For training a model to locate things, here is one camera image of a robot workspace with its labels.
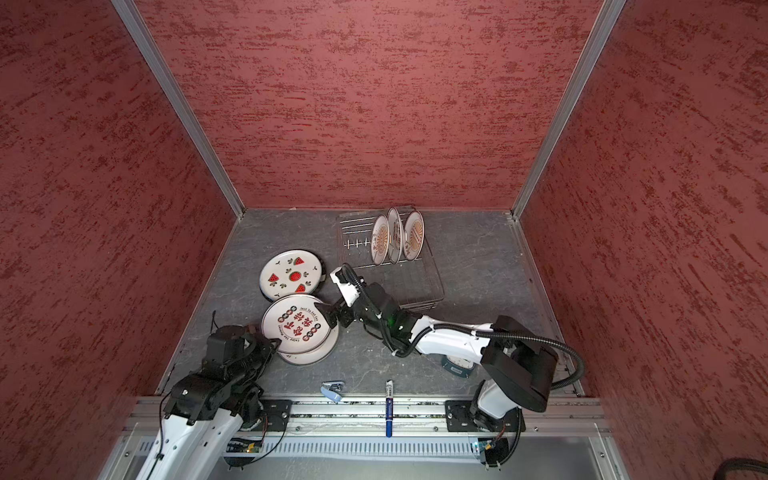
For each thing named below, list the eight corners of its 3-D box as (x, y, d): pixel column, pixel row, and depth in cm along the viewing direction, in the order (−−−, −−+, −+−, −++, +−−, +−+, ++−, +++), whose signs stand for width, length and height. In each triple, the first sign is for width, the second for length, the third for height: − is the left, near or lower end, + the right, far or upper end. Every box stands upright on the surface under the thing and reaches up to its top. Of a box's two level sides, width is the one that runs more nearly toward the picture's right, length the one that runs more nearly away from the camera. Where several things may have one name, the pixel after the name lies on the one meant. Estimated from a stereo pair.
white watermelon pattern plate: (256, 299, 97) (252, 294, 94) (271, 254, 109) (268, 249, 106) (318, 299, 97) (316, 294, 94) (326, 255, 109) (324, 249, 106)
